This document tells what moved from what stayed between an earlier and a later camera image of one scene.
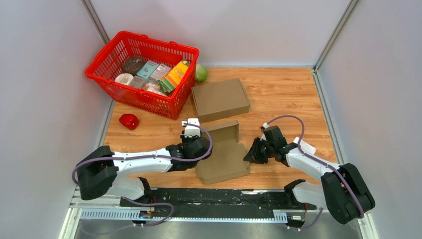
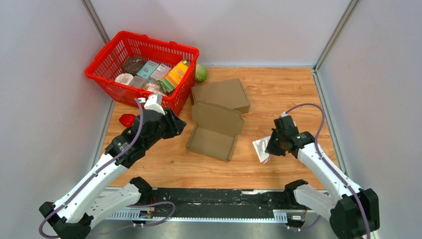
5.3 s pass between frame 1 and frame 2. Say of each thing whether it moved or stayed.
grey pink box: stayed
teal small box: stayed
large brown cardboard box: stayed
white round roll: stayed
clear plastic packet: moved
